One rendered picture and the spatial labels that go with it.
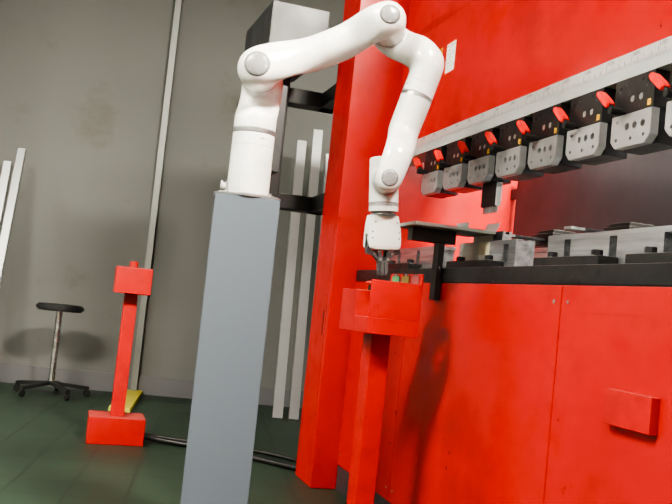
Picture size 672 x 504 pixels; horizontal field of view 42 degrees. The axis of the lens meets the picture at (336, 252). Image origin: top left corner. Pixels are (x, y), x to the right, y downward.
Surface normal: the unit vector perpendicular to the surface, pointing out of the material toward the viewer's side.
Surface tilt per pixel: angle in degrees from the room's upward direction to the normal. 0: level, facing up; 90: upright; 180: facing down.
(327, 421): 90
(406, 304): 90
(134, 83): 90
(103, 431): 90
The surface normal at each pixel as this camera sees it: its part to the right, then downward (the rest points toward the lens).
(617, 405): -0.95, -0.11
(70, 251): 0.14, -0.04
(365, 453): 0.39, -0.01
